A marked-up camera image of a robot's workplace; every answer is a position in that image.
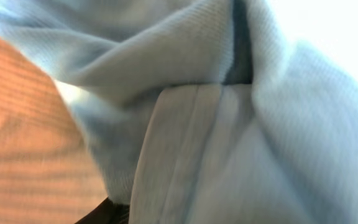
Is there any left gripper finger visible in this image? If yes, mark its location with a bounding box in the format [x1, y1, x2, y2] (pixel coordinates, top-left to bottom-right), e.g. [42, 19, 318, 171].
[75, 198, 129, 224]

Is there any light blue printed t-shirt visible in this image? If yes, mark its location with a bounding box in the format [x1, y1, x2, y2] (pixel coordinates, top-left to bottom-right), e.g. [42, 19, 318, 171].
[0, 0, 358, 223]

